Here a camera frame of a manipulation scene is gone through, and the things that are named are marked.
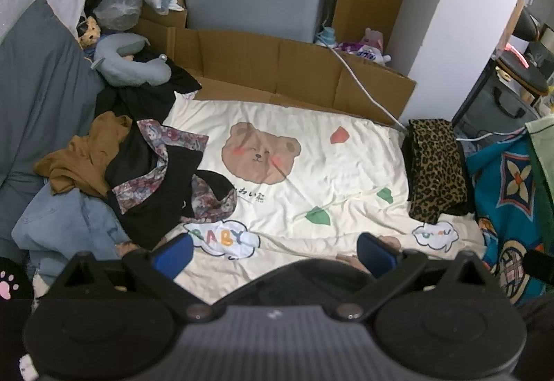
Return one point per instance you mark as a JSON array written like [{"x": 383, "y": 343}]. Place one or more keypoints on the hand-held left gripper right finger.
[{"x": 375, "y": 255}]

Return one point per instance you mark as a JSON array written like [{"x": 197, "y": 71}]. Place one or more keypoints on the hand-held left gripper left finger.
[{"x": 173, "y": 256}]

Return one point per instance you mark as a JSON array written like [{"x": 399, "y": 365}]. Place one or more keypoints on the black garment with floral lining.
[{"x": 143, "y": 195}]

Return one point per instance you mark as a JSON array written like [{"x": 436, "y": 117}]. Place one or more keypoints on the cream bear print blanket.
[{"x": 303, "y": 208}]

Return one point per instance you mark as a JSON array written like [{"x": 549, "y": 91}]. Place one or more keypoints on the leopard print garment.
[{"x": 437, "y": 164}]

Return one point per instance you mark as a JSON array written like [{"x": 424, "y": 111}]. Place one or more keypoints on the light blue jeans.
[{"x": 65, "y": 225}]

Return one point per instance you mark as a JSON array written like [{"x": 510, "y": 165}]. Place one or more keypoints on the brown garment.
[{"x": 82, "y": 160}]

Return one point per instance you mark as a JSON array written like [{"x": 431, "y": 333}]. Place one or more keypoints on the blue patterned blanket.
[{"x": 502, "y": 208}]

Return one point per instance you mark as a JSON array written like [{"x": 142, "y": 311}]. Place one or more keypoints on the crumpled black garment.
[{"x": 147, "y": 97}]

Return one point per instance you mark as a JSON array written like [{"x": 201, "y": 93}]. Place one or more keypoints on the pastel patterned cloth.
[{"x": 187, "y": 95}]

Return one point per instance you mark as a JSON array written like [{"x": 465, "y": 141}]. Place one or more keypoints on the black rounded object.
[{"x": 539, "y": 266}]

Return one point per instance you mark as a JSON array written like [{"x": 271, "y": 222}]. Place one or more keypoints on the black cloth with pink paw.
[{"x": 11, "y": 281}]

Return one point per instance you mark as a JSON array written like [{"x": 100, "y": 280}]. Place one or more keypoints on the grey storage box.
[{"x": 489, "y": 114}]

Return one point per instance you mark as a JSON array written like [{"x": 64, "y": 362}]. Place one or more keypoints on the grey neck pillow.
[{"x": 130, "y": 69}]

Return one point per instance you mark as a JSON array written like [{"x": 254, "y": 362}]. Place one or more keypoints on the green cloth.
[{"x": 543, "y": 147}]

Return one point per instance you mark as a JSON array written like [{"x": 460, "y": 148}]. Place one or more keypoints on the purple and white packet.
[{"x": 361, "y": 50}]

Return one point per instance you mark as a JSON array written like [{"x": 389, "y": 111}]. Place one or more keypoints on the flattened cardboard sheet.
[{"x": 259, "y": 60}]

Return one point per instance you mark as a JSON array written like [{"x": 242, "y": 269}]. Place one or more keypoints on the pink plush toy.
[{"x": 373, "y": 38}]

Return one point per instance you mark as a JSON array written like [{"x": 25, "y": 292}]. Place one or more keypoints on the black round stool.
[{"x": 521, "y": 75}]

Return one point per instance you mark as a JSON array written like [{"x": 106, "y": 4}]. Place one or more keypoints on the small cardboard box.
[{"x": 162, "y": 19}]

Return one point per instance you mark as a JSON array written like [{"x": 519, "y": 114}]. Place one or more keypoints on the teddy bear plush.
[{"x": 90, "y": 32}]

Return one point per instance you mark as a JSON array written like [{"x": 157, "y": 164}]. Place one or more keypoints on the clear plastic bag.
[{"x": 117, "y": 8}]

